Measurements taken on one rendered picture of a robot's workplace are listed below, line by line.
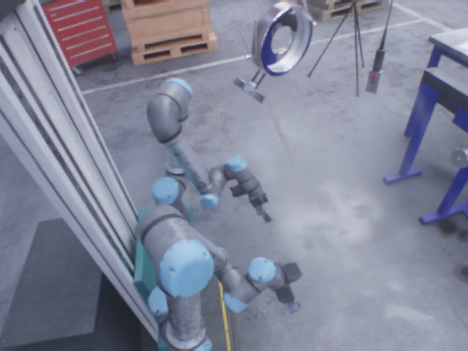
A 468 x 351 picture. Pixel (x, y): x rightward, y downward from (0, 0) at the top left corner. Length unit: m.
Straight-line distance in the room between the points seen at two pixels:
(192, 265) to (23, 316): 0.88
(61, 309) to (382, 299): 1.70
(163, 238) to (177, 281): 0.09
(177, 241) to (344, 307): 1.56
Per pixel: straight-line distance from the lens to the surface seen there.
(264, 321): 2.05
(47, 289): 1.46
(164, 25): 4.84
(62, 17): 4.87
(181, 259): 0.67
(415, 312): 2.24
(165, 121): 1.14
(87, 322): 1.31
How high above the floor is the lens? 1.91
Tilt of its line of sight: 45 degrees down
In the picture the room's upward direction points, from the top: 9 degrees counter-clockwise
